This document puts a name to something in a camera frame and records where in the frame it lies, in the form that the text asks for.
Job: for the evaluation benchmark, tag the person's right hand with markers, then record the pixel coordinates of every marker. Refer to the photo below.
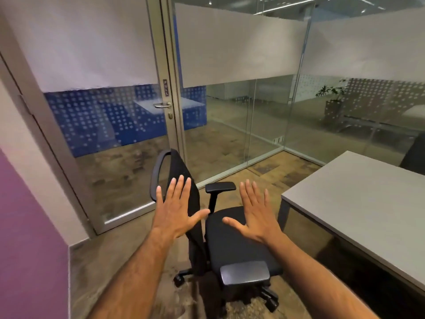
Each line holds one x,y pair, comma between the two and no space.
259,217

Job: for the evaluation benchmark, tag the person's left hand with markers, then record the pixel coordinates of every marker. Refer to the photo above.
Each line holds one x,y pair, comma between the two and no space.
172,214

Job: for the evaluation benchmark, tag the person's right middle finger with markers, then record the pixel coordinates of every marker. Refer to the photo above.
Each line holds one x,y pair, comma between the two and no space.
251,194

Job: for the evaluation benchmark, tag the person's left thumb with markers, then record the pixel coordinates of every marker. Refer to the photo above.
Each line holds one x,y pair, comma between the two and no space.
198,216

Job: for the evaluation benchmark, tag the person's left middle finger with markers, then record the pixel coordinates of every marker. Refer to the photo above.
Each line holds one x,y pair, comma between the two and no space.
178,189

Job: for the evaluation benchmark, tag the person's right little finger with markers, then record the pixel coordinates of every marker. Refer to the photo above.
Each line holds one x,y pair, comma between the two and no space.
266,199

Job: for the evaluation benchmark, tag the person's right thumb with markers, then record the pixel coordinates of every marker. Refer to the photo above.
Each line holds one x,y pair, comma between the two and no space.
232,222

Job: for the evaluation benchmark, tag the person's left little finger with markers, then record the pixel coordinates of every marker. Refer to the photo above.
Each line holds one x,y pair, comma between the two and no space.
159,197

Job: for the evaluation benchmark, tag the person's left forearm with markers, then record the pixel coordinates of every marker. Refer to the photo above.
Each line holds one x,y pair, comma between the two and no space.
132,279

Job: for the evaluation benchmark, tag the person's right forearm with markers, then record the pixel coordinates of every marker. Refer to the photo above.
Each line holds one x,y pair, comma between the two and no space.
315,282

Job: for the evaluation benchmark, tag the black office chair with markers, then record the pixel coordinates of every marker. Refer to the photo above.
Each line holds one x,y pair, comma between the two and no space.
232,249

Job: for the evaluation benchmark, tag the white table behind glass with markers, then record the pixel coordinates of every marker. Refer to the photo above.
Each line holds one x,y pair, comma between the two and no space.
166,104

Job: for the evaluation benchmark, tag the grey office desk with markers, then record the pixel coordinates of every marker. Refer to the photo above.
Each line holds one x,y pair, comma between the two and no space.
365,205

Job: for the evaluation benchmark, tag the small door sign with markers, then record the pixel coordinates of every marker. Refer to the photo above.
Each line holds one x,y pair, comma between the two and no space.
165,87

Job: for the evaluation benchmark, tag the potted green plant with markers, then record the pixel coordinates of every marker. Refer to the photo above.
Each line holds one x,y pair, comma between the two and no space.
332,99

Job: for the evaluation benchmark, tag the black chair behind desk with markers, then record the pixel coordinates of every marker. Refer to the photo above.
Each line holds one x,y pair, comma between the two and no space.
414,156

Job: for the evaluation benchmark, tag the glass door with metal frame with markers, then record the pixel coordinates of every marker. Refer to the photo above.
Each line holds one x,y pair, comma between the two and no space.
109,106

